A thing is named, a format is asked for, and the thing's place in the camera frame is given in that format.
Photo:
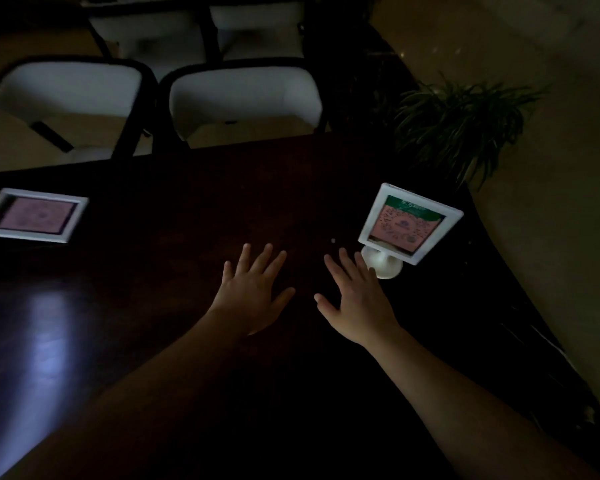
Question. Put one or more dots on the person's left hand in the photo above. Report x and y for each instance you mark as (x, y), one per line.
(250, 297)

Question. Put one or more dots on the person's right hand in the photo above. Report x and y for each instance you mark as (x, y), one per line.
(361, 304)

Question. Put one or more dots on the person's left thumb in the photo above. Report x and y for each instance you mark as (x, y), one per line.
(284, 297)

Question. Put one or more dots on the person's left little finger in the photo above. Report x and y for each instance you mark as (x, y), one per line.
(227, 272)

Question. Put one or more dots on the person's right thumb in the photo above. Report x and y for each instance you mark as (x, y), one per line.
(326, 303)

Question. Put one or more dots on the person's right middle finger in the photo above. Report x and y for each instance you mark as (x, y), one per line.
(349, 262)

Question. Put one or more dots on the person's left middle finger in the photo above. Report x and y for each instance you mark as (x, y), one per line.
(263, 257)

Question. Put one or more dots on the person's right forearm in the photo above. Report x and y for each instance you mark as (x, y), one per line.
(460, 409)

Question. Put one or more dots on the person's left forearm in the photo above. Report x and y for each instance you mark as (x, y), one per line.
(130, 404)

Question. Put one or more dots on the white standing sign holder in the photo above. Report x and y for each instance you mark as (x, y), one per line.
(409, 225)

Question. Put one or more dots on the green potted plant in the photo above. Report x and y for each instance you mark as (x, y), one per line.
(460, 124)

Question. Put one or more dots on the white flat sign holder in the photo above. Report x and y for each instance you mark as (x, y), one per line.
(32, 214)

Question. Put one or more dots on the white chair with black frame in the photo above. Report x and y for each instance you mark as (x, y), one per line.
(245, 97)
(145, 29)
(70, 97)
(257, 24)

